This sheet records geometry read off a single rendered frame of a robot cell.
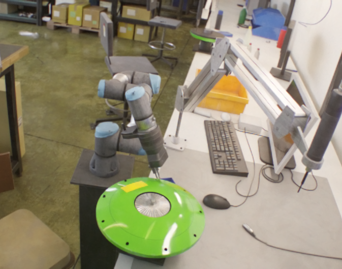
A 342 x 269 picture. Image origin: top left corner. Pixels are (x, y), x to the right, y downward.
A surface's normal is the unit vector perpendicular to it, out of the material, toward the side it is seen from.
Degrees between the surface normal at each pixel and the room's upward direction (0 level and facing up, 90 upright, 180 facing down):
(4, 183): 90
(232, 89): 86
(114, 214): 21
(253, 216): 0
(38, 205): 0
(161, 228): 14
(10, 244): 0
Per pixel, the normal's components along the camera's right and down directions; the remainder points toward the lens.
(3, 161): 0.58, 0.51
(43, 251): 0.15, -0.84
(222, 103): -0.14, 0.58
